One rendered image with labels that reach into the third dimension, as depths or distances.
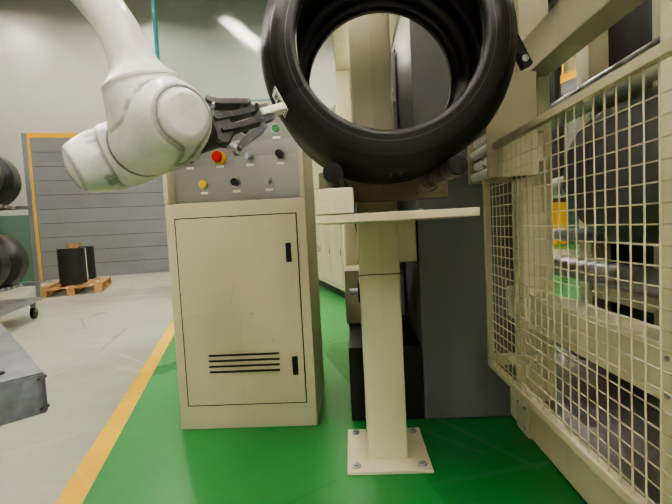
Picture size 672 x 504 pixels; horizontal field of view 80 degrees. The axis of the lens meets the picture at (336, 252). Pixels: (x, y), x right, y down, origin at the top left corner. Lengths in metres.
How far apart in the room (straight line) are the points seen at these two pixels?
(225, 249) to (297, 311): 0.37
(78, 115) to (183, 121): 10.07
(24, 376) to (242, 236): 1.18
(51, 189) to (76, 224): 0.86
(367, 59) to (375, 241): 0.57
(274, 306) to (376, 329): 0.46
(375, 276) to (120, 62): 0.92
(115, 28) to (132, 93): 0.10
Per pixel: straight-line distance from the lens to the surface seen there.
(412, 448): 1.54
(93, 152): 0.71
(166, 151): 0.57
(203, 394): 1.76
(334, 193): 0.91
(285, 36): 1.00
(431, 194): 1.28
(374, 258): 1.28
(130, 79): 0.61
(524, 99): 1.36
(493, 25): 1.04
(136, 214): 10.00
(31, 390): 0.49
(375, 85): 1.35
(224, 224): 1.60
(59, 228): 10.39
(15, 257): 4.94
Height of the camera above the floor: 0.77
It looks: 3 degrees down
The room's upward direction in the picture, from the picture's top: 3 degrees counter-clockwise
